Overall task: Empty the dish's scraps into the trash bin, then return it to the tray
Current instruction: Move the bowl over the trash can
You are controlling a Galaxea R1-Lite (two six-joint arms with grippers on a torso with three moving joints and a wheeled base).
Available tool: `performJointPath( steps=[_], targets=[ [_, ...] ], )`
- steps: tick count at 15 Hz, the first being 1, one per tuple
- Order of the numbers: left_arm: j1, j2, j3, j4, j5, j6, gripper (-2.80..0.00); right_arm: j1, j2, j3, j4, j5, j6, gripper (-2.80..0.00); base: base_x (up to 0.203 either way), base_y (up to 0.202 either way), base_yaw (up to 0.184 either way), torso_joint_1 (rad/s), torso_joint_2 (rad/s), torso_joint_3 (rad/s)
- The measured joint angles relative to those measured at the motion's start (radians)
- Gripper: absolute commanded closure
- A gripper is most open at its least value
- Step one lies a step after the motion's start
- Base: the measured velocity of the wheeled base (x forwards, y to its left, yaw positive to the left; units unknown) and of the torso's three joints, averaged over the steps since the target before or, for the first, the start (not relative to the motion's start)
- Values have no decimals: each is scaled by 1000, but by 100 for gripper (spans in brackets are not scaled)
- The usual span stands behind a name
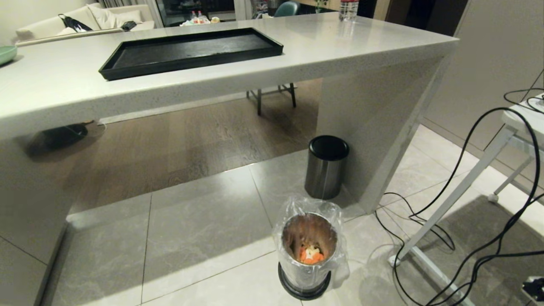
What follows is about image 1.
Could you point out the steel bin with black lid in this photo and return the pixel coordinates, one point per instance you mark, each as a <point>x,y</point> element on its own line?
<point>325,170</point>

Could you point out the white cushion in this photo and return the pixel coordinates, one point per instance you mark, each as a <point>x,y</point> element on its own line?
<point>111,16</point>

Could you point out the open trash can with bag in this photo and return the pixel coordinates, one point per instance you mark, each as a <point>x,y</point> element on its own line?
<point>340,238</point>

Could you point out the black rectangular tray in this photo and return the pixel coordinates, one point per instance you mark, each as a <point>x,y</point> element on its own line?
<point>187,52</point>

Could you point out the white sofa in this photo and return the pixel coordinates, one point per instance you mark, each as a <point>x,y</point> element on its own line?
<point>51,26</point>

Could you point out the teal chair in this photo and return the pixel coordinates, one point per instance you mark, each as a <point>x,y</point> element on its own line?
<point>286,8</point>

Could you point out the black bag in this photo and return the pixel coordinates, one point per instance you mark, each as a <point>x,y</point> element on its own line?
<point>74,24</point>

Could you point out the white stone counter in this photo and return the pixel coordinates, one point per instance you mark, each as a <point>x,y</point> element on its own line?
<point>297,68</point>

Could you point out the clear water bottle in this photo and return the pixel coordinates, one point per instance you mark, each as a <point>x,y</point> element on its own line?
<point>348,9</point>

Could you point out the food scraps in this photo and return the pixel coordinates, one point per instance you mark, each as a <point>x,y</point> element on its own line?
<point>311,254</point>

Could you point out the open steel trash bin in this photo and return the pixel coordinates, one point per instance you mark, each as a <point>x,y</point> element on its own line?
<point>307,272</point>

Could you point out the white folding table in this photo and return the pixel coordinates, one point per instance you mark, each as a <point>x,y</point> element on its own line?
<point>467,187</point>

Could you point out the green dish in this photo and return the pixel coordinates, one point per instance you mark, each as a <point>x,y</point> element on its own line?
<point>6,54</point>

